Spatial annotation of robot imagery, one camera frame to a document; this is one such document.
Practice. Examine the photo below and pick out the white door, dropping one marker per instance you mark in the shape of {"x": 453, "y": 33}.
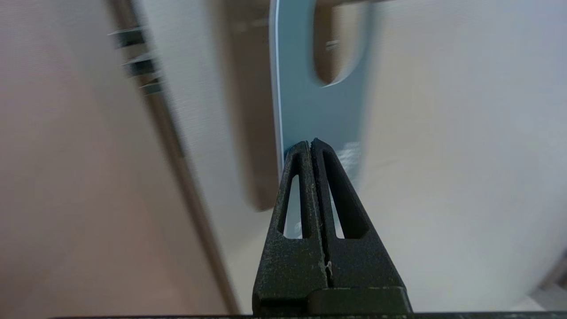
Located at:
{"x": 465, "y": 155}

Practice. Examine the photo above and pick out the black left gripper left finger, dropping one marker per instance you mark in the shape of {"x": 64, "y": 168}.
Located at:
{"x": 288, "y": 266}

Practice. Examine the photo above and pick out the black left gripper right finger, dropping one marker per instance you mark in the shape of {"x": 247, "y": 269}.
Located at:
{"x": 363, "y": 266}

